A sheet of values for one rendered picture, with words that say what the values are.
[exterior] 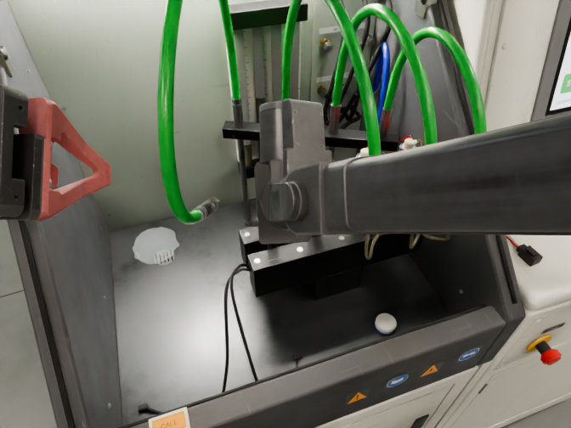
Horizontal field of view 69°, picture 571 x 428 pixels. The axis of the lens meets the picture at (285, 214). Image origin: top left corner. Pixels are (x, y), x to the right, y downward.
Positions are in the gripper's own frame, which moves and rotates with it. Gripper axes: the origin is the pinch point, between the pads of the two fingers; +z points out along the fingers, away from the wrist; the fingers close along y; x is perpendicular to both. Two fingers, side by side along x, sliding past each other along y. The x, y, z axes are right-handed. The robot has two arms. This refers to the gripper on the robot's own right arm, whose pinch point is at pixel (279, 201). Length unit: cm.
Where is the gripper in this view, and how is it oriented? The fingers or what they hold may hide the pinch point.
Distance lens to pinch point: 60.4
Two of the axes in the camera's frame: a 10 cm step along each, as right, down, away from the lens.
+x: -10.0, 0.5, -0.6
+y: -0.5, -10.0, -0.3
